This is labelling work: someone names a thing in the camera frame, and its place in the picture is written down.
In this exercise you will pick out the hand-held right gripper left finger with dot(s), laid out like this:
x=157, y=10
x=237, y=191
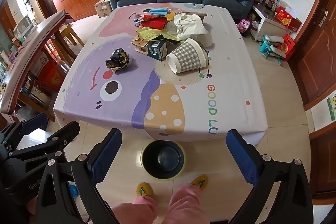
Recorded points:
x=107, y=158

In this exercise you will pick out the wooden door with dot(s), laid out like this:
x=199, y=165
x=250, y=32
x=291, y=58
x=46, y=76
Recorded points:
x=315, y=56

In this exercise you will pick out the white microwave oven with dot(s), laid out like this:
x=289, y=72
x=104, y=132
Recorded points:
x=25, y=26

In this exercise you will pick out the dark bin with yellow rim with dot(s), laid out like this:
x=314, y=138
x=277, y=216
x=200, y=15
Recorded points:
x=162, y=158

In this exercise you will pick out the white low cabinet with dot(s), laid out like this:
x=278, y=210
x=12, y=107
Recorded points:
x=265, y=26

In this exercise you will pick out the white crumpled cloth bag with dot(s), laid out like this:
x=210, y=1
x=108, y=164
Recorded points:
x=189, y=26

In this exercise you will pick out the brown paper bag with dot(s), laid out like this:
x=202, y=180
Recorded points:
x=139, y=43

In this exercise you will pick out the brown cardboard box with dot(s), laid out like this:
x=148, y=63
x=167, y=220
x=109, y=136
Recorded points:
x=103, y=7

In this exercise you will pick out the yellow slipper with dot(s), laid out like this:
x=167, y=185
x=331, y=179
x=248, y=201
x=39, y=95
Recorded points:
x=200, y=181
x=143, y=190

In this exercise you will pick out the wooden stool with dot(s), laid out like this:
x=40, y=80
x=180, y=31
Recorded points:
x=67, y=29

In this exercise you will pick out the blue face mask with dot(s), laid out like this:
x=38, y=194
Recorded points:
x=158, y=11

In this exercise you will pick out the grey checked paper cup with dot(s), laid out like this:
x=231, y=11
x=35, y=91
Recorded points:
x=189, y=56

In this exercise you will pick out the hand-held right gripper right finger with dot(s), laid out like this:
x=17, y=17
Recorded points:
x=241, y=158

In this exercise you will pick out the yellow-green wrapper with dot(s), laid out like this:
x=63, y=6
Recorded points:
x=149, y=33

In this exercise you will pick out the crumpled dark foil wrapper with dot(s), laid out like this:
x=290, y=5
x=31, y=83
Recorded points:
x=118, y=60

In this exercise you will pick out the person's left forearm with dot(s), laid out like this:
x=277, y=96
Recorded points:
x=30, y=207

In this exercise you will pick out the red torn packet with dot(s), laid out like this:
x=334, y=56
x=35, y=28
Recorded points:
x=155, y=22

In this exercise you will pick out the yellow right slipper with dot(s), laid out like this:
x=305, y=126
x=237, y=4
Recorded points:
x=200, y=181

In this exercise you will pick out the table with cartoon tablecloth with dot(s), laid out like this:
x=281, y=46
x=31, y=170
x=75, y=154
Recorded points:
x=183, y=108

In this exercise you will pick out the person's left leg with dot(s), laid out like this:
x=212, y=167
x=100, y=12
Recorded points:
x=134, y=213

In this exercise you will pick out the silver black cardboard box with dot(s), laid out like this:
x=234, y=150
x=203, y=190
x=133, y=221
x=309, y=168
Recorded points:
x=156, y=50

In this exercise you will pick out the red gift box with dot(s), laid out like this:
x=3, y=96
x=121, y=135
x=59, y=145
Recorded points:
x=288, y=45
x=284, y=18

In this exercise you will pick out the wooden dining table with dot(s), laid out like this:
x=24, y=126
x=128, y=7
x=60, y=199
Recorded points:
x=31, y=37

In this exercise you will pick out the teal toy stepper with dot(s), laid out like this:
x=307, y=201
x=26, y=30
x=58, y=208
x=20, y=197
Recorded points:
x=270, y=49

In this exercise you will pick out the yellow left slipper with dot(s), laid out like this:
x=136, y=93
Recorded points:
x=143, y=190

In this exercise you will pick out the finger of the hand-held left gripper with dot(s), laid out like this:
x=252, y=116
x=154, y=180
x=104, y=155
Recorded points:
x=65, y=132
x=36, y=121

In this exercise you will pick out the pink backpack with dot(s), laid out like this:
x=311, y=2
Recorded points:
x=244, y=24

